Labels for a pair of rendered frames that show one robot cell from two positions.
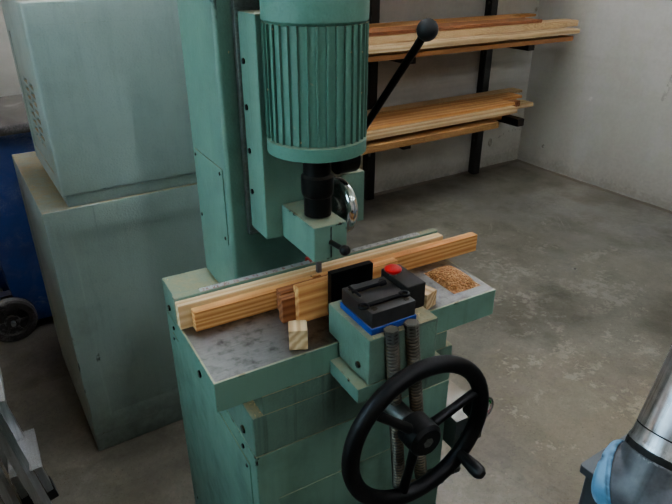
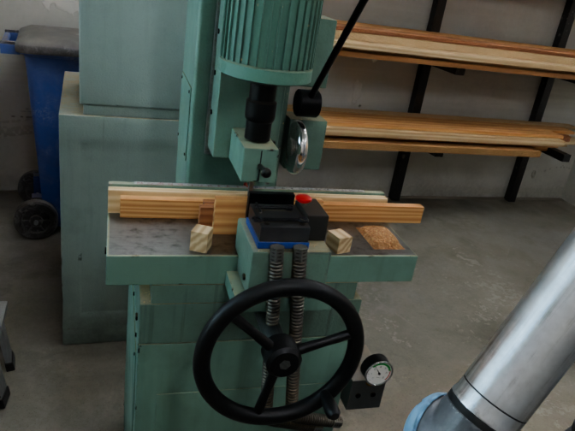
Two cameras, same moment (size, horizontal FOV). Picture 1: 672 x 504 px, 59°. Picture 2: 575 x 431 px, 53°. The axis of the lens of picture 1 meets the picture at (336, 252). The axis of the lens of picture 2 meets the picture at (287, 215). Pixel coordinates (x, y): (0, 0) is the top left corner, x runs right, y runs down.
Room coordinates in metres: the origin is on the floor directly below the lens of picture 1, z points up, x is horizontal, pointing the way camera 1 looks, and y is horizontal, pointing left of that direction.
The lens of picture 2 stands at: (-0.04, -0.26, 1.40)
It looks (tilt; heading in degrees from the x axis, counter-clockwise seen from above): 23 degrees down; 11
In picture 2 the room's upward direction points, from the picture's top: 9 degrees clockwise
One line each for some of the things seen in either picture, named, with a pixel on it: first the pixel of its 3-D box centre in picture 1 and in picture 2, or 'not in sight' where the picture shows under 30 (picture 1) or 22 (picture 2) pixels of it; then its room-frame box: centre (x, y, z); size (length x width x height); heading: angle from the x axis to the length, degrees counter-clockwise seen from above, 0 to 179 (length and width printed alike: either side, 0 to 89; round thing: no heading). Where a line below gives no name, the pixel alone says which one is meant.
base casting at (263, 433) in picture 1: (294, 324); (229, 250); (1.13, 0.10, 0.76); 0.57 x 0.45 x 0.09; 30
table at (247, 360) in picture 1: (355, 329); (266, 255); (0.94, -0.04, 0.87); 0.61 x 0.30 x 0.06; 120
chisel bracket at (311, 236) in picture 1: (314, 232); (252, 157); (1.05, 0.04, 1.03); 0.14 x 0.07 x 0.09; 30
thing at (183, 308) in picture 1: (323, 275); (256, 203); (1.05, 0.03, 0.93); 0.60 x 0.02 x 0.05; 120
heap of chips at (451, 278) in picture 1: (451, 275); (380, 234); (1.08, -0.24, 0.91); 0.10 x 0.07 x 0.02; 30
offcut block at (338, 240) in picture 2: (422, 296); (339, 241); (0.99, -0.17, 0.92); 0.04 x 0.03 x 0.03; 47
